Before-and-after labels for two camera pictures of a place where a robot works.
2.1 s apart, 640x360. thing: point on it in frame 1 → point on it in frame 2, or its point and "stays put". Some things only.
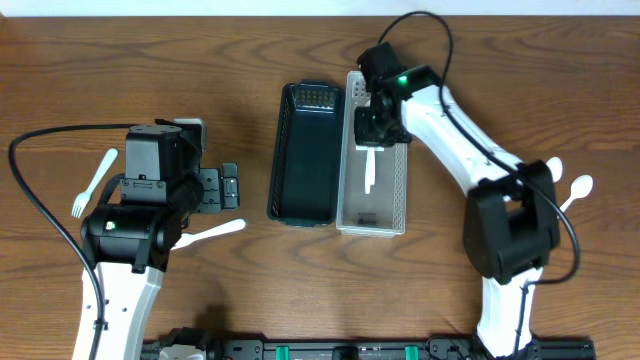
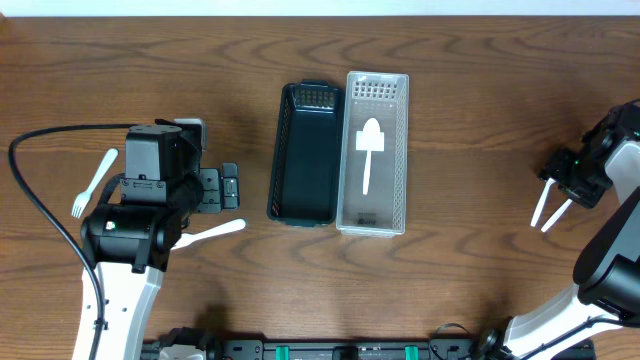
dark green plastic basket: (306, 154) stays put
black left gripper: (220, 188) stays put
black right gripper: (373, 133) → (564, 181)
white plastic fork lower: (189, 238) stays put
